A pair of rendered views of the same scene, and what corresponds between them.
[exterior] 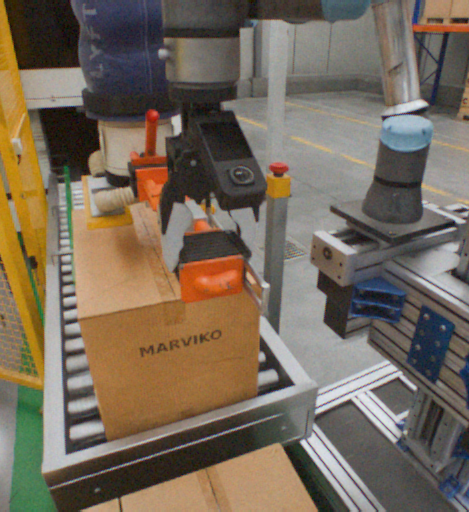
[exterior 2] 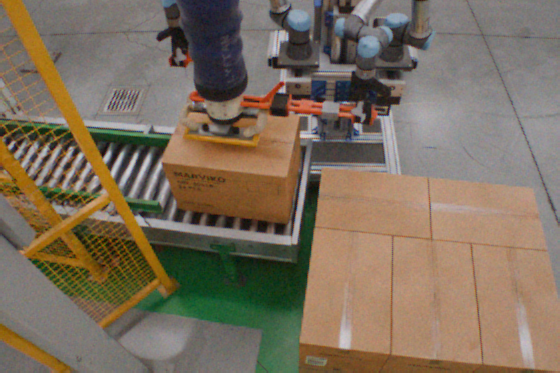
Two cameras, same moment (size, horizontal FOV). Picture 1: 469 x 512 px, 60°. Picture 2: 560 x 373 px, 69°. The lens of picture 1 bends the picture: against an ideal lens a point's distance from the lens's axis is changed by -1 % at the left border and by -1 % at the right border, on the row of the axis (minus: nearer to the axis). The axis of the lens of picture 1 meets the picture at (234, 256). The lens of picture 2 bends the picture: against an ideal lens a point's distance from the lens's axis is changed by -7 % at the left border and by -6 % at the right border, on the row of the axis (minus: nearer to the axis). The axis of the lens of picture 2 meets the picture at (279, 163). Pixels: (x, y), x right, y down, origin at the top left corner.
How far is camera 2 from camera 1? 1.65 m
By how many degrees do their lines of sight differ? 48
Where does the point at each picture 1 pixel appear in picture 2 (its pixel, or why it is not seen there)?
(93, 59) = (228, 75)
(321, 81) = not seen: outside the picture
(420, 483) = (339, 145)
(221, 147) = (379, 86)
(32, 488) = (222, 310)
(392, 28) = not seen: outside the picture
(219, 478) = (326, 192)
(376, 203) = (300, 53)
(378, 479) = (329, 157)
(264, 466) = (329, 176)
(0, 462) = (191, 326)
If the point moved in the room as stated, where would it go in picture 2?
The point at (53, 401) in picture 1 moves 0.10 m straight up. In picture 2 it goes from (253, 236) to (252, 225)
